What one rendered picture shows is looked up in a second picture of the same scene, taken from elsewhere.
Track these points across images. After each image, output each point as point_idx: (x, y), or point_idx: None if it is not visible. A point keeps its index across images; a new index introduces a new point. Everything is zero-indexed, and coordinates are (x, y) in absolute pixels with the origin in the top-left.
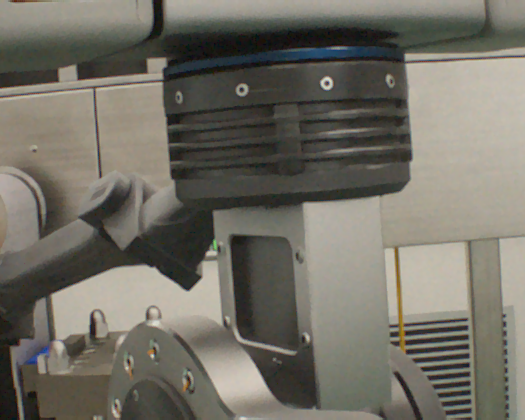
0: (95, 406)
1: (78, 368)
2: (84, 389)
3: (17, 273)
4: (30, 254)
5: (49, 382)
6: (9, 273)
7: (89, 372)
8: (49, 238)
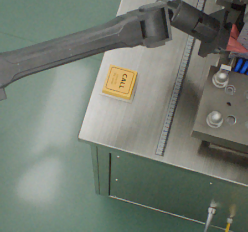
0: (199, 103)
1: (231, 92)
2: (201, 95)
3: (91, 27)
4: (86, 31)
5: (207, 73)
6: (104, 24)
7: (208, 97)
8: (70, 38)
